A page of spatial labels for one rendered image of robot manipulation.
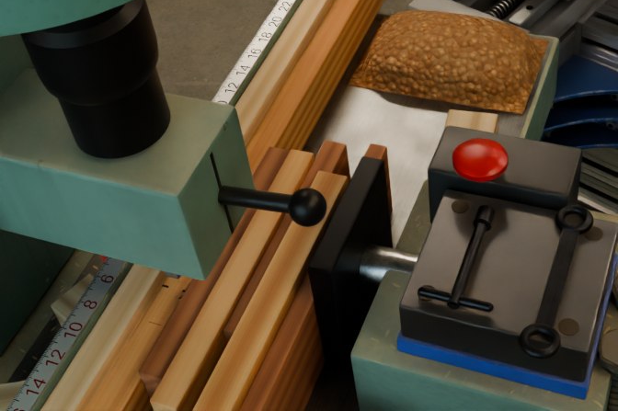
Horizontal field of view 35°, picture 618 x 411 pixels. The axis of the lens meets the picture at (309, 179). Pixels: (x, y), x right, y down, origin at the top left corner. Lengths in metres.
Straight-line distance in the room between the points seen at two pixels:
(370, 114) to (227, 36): 1.63
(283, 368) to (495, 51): 0.33
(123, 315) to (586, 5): 0.70
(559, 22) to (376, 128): 0.39
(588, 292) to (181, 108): 0.23
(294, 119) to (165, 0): 1.85
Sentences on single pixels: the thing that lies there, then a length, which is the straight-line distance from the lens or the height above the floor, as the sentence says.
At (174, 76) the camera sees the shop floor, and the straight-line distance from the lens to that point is 2.28.
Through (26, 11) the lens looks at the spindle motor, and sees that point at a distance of 0.37.
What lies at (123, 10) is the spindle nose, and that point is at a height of 1.15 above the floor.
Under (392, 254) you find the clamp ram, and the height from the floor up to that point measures 0.96.
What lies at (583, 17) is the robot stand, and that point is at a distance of 1.12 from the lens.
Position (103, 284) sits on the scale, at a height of 0.96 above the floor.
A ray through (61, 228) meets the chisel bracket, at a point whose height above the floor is 1.02.
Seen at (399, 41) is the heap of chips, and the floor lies 0.93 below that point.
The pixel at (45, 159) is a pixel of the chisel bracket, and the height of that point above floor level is 1.07.
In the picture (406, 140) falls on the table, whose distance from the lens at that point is 0.72.
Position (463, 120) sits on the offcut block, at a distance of 0.68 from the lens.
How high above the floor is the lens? 1.40
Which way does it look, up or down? 46 degrees down
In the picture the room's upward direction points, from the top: 10 degrees counter-clockwise
